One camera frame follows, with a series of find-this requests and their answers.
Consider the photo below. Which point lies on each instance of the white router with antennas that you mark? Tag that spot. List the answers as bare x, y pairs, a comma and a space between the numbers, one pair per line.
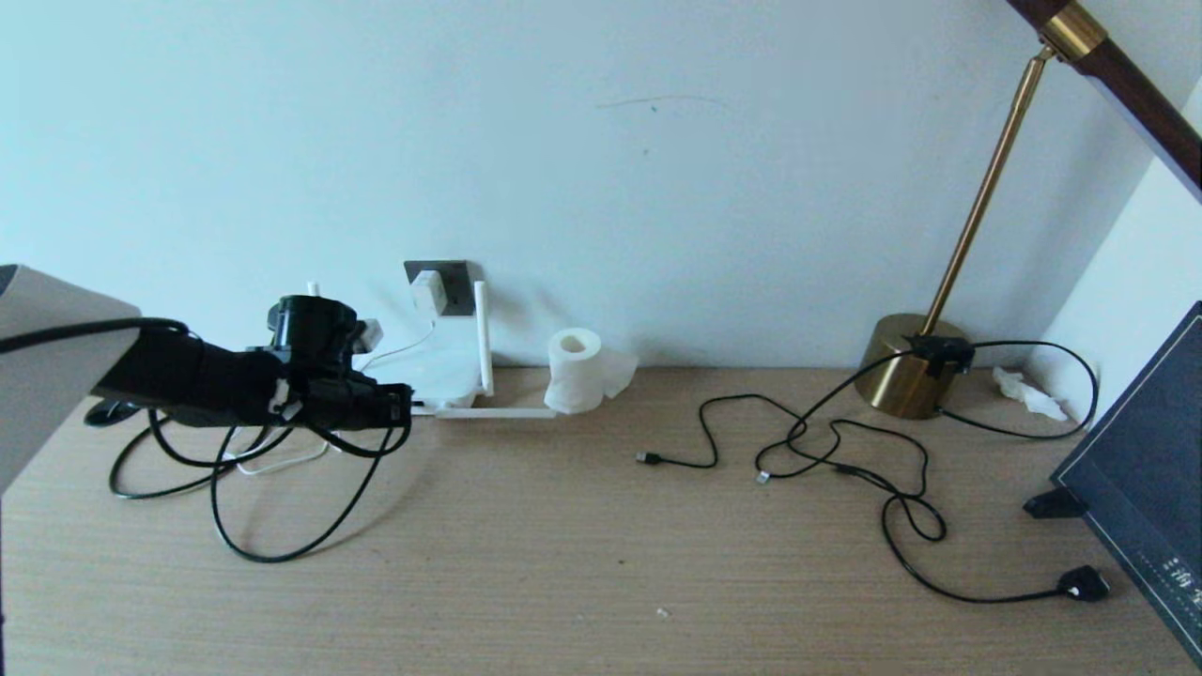
451, 376

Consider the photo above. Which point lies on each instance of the brass desk lamp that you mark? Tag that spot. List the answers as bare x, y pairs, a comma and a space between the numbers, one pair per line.
897, 376

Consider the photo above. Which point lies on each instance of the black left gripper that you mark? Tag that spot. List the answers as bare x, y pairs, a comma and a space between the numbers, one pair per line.
324, 380

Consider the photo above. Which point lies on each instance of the white power adapter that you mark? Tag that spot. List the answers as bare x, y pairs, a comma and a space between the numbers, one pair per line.
427, 293

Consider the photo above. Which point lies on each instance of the crumpled white tissue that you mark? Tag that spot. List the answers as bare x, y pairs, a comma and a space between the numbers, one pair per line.
1031, 394

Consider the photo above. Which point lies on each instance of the white toilet paper roll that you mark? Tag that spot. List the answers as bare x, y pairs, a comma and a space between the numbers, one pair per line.
573, 376

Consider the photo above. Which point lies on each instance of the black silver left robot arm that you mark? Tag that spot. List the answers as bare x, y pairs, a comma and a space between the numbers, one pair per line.
56, 366

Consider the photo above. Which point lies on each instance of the grey wall socket plate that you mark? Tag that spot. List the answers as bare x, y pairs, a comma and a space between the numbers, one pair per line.
460, 282

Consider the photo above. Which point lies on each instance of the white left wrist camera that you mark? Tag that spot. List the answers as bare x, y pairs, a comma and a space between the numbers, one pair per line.
369, 335

